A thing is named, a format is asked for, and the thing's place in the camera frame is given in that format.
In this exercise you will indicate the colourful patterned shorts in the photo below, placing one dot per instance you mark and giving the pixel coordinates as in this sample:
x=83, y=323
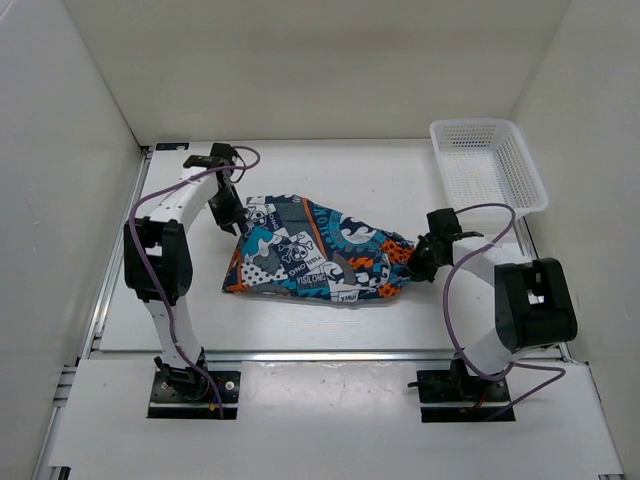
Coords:
x=292, y=246

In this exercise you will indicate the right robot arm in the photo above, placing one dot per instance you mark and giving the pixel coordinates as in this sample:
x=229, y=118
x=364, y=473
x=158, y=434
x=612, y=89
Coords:
x=532, y=304

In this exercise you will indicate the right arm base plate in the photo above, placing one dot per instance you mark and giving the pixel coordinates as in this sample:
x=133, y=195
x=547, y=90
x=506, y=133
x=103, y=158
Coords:
x=448, y=397

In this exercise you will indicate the aluminium front rail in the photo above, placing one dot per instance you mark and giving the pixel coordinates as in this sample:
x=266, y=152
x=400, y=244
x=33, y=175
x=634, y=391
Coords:
x=411, y=355

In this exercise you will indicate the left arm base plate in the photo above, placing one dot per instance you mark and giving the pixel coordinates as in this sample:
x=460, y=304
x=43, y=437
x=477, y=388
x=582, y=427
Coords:
x=182, y=394

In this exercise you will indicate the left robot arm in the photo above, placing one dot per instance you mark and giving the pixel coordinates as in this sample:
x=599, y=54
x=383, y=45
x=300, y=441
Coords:
x=158, y=265

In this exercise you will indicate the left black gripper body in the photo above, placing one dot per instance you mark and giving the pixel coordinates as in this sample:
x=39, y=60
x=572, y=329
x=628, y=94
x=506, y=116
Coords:
x=227, y=208

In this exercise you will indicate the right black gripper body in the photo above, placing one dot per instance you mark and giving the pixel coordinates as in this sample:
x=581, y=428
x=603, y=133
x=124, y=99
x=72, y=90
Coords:
x=423, y=263

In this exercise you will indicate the white plastic basket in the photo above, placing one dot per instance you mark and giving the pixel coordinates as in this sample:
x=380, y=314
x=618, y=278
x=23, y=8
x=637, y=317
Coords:
x=486, y=161

